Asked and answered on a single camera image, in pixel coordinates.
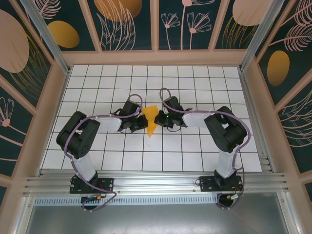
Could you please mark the grey metal panel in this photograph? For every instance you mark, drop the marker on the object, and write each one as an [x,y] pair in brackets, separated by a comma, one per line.
[156,219]

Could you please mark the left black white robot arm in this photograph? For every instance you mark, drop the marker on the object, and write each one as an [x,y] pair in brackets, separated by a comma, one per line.
[75,141]

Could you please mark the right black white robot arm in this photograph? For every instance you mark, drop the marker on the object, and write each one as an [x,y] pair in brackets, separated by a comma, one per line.
[226,131]

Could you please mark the aluminium side rail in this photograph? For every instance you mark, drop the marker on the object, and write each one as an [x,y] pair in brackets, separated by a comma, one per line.
[253,122]

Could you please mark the yellow paper sheet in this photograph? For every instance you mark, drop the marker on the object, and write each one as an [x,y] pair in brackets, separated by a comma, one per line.
[151,122]

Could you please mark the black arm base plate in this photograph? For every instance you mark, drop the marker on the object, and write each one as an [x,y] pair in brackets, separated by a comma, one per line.
[107,184]
[207,185]

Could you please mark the aluminium mounting rail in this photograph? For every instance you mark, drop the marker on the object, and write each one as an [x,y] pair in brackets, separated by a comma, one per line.
[156,180]

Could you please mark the white grid-lined mat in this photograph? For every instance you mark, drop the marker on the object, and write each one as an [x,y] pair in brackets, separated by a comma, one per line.
[207,80]

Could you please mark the aluminium corner post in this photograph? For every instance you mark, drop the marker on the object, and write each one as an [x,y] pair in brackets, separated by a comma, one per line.
[48,41]
[258,36]

